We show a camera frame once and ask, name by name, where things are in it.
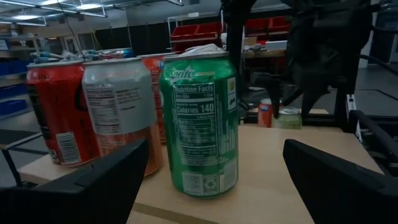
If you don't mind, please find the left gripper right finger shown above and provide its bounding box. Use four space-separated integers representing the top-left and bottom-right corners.
282 138 398 224

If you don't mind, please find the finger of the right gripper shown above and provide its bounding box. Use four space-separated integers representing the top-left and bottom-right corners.
302 88 316 120
271 78 282 120

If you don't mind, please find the red soda can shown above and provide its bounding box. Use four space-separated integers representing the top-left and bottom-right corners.
26 60 102 166

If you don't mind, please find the white box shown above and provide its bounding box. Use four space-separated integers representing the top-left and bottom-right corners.
265 39 289 52

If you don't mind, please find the silver and orange soda can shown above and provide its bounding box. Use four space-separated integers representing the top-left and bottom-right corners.
81 57 164 178

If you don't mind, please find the black aluminium table frame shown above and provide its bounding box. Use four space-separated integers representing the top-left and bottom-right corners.
345 93 398 178

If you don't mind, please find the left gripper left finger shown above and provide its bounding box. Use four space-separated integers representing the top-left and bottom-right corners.
0 138 150 224

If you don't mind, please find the pale green soda can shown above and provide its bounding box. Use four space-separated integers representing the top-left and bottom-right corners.
273 106 303 130

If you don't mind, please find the metal rack with blue bins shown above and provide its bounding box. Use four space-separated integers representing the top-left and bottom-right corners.
0 29 41 121

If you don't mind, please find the rack with red bins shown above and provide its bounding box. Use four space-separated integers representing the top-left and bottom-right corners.
167 14 292 54

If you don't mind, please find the green Sprite can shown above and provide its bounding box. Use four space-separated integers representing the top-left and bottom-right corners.
159 51 239 200

